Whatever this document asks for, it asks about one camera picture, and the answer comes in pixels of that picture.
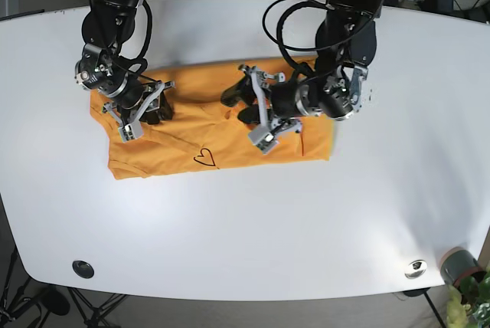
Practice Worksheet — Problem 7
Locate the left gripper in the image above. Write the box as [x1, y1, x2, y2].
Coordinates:
[220, 64, 368, 155]

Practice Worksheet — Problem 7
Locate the grey plant pot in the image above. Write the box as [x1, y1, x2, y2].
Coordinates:
[439, 247, 486, 287]

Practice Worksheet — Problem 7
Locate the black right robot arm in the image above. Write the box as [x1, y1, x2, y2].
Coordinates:
[74, 0, 175, 143]

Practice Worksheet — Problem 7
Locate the orange yellow T-shirt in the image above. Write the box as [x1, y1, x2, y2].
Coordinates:
[90, 62, 334, 180]

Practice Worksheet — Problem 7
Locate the black table grommet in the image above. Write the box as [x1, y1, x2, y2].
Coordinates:
[72, 260, 95, 279]

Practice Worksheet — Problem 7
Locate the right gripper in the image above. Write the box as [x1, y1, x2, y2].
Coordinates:
[96, 69, 175, 142]

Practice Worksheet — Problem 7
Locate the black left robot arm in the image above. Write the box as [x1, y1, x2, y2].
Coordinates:
[220, 0, 384, 154]

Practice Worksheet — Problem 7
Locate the silver table grommet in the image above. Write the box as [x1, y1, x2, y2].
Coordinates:
[404, 260, 427, 280]

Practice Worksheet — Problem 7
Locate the green potted plant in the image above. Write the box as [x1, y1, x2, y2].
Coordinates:
[446, 271, 489, 328]

